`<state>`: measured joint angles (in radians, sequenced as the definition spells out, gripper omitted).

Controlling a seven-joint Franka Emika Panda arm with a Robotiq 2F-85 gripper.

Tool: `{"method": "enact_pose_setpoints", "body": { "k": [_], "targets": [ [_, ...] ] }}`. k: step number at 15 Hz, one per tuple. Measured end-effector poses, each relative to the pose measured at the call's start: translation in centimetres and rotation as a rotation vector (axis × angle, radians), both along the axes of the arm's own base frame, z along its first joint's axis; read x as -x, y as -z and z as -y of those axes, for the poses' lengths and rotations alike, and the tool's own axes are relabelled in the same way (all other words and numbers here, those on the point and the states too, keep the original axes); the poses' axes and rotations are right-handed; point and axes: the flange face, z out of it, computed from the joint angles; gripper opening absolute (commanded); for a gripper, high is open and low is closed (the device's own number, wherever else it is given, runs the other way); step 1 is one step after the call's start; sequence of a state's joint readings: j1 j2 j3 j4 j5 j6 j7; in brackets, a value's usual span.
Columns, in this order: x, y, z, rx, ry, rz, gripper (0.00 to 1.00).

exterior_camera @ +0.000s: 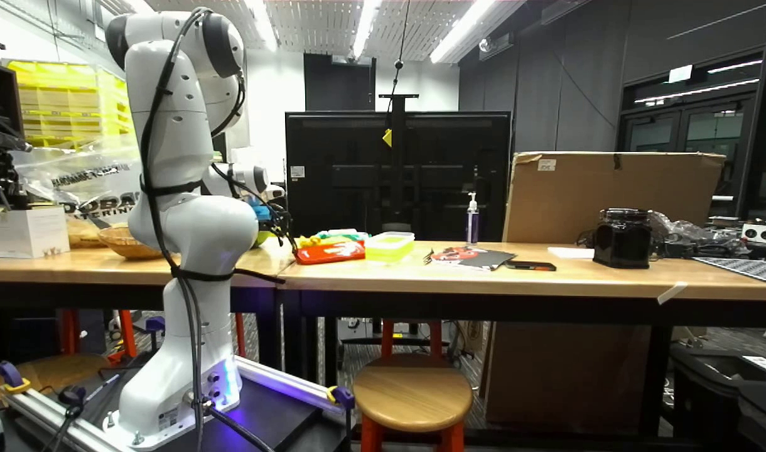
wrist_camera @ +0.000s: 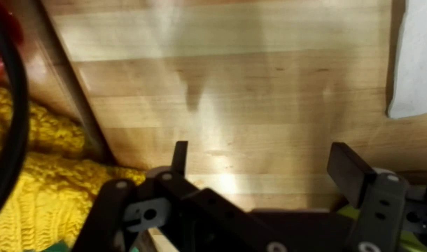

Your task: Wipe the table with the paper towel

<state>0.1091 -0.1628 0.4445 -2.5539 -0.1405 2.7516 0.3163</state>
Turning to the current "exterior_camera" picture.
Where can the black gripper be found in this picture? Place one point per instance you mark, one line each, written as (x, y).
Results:
(277, 225)

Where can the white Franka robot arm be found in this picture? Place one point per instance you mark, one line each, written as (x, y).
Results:
(184, 228)

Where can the green mixing bowl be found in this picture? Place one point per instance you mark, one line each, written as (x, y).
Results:
(267, 239)

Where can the orange-red plastic container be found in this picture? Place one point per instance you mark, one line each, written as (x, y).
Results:
(330, 252)

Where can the green snack bag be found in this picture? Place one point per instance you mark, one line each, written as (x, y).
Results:
(344, 235)

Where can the translucent yellow plastic container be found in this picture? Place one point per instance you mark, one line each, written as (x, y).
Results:
(391, 245)

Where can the large black monitor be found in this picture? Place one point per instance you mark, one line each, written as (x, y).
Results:
(399, 173)

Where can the yellow hanging tag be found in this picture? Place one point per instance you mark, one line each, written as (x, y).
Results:
(389, 136)

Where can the wicker basket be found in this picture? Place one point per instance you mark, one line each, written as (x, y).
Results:
(133, 245)

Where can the black monitor stand pole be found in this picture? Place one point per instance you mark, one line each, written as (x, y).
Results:
(399, 101)

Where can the clear spray bottle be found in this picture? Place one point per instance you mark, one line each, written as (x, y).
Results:
(473, 222)

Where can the clear plastic bag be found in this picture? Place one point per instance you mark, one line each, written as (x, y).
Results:
(81, 185)

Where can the dark grey notebook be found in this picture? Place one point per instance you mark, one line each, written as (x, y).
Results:
(485, 259)

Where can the round wooden stool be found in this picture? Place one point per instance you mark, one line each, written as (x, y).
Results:
(414, 401)

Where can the white cardboard box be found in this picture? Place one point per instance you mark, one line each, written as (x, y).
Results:
(23, 233)

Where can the white paper sheet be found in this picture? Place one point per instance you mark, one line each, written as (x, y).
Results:
(571, 252)

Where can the brown cardboard box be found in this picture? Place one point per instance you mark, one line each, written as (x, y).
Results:
(567, 377)

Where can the large cardboard sheet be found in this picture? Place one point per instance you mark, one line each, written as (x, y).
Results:
(610, 189)

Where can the black box device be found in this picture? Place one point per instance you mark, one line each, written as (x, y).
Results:
(622, 239)

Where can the crumpled clear plastic wrap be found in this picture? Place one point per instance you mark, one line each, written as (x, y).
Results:
(693, 233)

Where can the black storage bin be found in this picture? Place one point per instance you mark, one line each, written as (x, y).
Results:
(729, 399)

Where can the white electronic device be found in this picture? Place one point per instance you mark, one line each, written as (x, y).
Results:
(764, 235)

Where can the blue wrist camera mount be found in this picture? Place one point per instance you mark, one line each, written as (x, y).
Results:
(263, 213)

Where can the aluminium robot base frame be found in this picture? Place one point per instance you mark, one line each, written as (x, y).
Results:
(273, 410)

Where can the yellow wall poster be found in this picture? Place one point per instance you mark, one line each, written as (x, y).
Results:
(65, 105)

